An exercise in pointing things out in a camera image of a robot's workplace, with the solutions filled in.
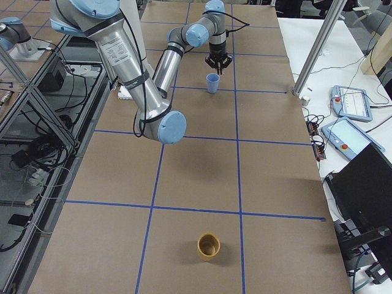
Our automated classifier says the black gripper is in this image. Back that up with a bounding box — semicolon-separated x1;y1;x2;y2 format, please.
205;53;232;75

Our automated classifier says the light blue plastic cup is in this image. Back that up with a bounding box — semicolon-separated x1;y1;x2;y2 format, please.
206;73;220;94

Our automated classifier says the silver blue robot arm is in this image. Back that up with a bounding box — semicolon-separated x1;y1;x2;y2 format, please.
50;1;232;145

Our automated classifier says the tan wooden cup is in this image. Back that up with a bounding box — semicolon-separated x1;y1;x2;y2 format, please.
197;232;221;262

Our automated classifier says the small metal cylinder weight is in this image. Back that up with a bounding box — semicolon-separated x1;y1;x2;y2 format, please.
301;96;311;107

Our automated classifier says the far blue teach pendant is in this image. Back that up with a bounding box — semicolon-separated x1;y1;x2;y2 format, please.
331;85;373;122

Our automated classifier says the blue teach pendant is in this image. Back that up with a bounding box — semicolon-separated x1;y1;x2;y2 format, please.
322;117;385;160
331;85;373;122

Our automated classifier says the near blue teach pendant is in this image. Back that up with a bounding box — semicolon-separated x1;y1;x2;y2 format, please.
322;117;385;160

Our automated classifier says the black monitor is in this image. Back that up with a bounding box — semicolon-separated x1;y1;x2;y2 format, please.
327;143;391;260

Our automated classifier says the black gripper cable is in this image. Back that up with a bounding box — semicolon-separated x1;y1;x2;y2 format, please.
203;10;251;33

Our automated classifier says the white camera mast pedestal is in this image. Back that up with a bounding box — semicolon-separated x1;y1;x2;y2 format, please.
118;0;165;101

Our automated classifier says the aluminium frame post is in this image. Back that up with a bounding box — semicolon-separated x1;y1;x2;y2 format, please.
292;0;347;97

